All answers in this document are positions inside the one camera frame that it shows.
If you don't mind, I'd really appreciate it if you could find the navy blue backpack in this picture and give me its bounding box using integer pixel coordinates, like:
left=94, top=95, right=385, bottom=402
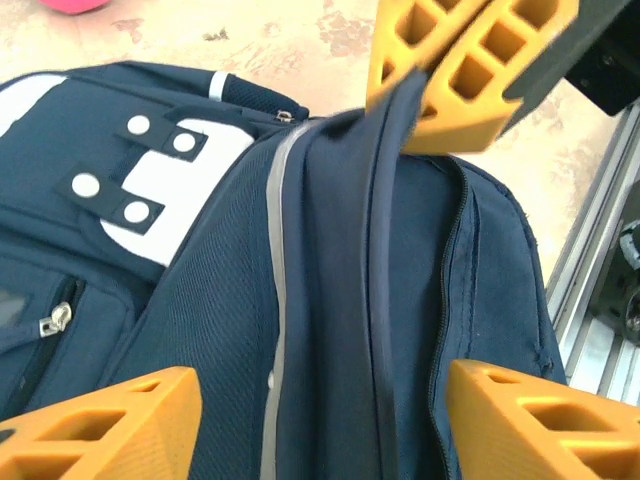
left=0, top=59, right=569, bottom=480

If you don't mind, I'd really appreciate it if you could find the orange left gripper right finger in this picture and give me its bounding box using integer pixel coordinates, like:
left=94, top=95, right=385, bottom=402
left=448, top=360, right=640, bottom=480

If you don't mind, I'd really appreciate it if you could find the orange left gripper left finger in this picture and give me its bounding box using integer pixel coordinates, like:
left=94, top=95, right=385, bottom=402
left=0, top=366, right=203, bottom=480

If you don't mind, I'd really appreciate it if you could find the pink plush doll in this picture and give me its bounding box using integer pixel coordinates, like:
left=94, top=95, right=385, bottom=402
left=38, top=0, right=110, bottom=16

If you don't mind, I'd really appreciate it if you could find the aluminium mounting rail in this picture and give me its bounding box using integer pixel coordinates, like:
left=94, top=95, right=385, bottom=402
left=546, top=102, right=640, bottom=404

